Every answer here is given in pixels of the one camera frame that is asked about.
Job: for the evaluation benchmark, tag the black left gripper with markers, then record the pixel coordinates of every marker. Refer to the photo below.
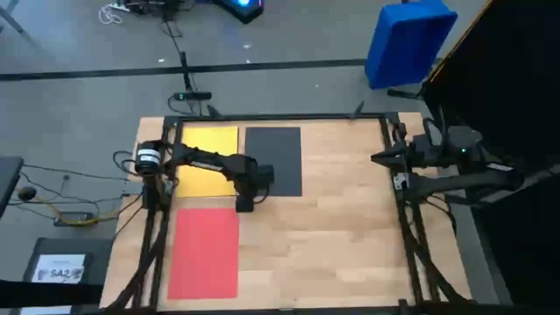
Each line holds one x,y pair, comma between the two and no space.
246,184

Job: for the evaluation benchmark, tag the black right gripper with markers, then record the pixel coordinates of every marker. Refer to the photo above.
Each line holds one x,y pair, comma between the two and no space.
424,153

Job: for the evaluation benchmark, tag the black paper sheet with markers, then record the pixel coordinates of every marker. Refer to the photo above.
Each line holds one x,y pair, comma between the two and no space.
284,149

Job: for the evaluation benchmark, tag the yellow paper sheet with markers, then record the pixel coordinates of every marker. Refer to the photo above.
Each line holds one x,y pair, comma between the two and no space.
210,135

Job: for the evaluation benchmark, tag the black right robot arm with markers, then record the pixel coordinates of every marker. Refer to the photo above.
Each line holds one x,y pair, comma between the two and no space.
459,184

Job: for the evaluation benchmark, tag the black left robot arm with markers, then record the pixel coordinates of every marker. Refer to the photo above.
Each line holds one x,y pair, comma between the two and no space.
205,159

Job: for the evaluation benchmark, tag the white paper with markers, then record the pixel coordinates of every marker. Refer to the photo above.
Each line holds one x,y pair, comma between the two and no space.
44,311

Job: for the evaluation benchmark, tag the silver mounting plate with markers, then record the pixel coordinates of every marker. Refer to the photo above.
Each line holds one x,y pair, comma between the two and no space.
400,181

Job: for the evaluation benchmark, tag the red paper sheet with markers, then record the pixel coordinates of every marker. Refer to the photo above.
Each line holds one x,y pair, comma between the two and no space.
203,254

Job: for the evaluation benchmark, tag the black stand foot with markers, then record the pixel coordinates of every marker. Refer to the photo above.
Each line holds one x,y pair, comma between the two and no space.
404,93

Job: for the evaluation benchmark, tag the blue plastic crate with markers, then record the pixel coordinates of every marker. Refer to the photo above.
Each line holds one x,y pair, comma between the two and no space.
407,48

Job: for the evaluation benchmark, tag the black hub green light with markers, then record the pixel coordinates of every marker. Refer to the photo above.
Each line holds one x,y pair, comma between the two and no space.
197,95

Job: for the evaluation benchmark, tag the black floor tape line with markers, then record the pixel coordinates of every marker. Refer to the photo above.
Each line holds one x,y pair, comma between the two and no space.
262,66

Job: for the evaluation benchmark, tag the grey metal base bar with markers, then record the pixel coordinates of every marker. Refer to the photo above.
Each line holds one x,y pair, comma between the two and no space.
542,176

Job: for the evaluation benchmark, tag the black partition panel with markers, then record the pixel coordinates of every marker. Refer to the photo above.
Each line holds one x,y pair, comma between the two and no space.
516,65

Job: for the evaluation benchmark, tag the black floor power box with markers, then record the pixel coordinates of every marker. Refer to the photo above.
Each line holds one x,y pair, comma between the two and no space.
72,216

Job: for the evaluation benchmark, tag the black computer tower blue light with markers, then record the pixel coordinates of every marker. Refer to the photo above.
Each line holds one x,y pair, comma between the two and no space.
249,15

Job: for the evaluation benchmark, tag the white printed label sheet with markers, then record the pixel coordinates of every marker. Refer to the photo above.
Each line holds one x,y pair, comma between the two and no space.
57,264

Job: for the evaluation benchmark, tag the black bar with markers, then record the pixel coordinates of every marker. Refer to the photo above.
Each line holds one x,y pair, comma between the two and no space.
44,294

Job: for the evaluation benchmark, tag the white power strip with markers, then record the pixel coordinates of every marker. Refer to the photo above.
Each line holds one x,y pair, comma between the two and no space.
119,6

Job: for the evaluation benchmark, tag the grey chair leg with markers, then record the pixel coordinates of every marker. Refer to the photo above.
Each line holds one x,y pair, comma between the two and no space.
17,27

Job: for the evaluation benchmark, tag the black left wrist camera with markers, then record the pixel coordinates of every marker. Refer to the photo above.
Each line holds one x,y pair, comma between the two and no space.
265,175

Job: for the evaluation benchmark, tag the black metal table frame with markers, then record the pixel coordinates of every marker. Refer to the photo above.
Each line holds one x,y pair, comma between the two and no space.
284,117

